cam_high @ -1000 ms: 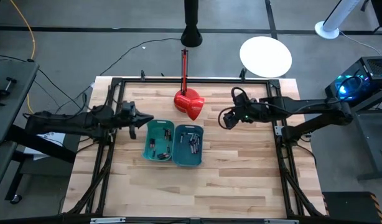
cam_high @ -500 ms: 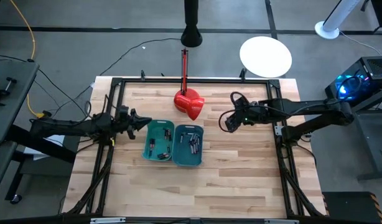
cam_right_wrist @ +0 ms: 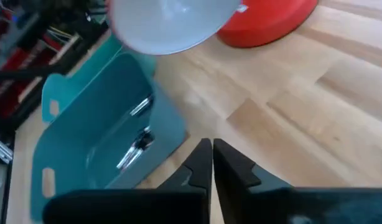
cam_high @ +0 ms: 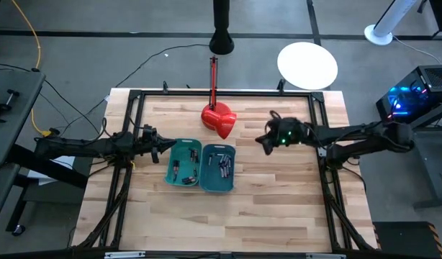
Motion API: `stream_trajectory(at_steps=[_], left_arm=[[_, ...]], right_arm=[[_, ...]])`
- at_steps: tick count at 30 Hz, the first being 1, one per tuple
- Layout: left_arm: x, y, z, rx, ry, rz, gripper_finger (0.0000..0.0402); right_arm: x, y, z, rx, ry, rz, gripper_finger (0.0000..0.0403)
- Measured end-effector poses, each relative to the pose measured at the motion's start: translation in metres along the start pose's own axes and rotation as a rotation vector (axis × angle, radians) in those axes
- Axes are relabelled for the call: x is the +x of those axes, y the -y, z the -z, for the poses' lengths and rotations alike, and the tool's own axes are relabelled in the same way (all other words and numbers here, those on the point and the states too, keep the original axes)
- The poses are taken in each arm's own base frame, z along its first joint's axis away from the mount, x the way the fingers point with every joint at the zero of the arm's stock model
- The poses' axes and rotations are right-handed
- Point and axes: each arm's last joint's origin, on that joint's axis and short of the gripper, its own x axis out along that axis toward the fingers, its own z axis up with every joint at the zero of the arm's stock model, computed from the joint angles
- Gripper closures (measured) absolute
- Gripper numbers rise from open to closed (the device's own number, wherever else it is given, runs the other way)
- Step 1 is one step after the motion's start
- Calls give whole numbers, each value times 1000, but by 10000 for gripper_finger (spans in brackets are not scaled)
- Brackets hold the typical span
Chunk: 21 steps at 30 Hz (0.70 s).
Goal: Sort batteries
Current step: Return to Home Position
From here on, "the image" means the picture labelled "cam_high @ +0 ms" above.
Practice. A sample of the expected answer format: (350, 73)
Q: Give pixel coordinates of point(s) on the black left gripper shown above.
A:
(149, 142)

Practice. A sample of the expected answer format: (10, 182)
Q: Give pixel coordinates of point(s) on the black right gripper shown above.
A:
(289, 127)

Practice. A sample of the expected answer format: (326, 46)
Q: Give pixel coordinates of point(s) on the green plastic bin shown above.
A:
(183, 149)

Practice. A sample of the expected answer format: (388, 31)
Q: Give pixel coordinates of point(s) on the grey purple battery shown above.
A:
(229, 162)
(221, 161)
(226, 172)
(222, 172)
(211, 158)
(225, 162)

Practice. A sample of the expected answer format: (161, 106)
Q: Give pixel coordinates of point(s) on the blue plastic bin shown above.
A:
(212, 180)

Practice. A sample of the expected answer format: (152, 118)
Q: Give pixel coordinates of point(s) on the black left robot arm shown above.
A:
(80, 146)

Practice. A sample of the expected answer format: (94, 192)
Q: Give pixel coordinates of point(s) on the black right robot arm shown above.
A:
(350, 133)

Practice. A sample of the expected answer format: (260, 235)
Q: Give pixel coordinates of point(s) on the black table clamp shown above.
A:
(280, 85)
(165, 85)

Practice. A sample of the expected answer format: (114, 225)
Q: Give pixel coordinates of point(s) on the white round table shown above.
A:
(307, 64)

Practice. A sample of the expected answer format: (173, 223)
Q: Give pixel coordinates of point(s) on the black pole stand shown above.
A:
(221, 21)

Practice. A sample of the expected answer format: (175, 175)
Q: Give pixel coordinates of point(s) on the white box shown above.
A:
(35, 174)

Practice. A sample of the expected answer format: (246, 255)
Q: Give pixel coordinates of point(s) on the grey work table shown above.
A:
(16, 126)

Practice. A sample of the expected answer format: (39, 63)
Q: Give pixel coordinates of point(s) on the black computer with coloured lights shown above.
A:
(422, 93)

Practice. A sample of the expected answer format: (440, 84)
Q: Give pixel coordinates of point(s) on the grey metal side table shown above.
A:
(429, 158)

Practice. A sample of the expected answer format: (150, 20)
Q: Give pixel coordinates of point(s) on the white tower fan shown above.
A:
(386, 23)

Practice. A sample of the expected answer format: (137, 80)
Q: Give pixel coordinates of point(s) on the black clamp tool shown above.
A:
(1, 107)

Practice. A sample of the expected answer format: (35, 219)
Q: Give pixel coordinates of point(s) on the black box with striped edge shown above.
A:
(401, 239)

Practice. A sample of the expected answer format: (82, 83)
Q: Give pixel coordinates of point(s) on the black caster wheel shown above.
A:
(18, 230)

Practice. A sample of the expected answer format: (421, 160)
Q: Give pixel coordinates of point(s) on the silver metal bracket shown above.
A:
(124, 254)
(325, 256)

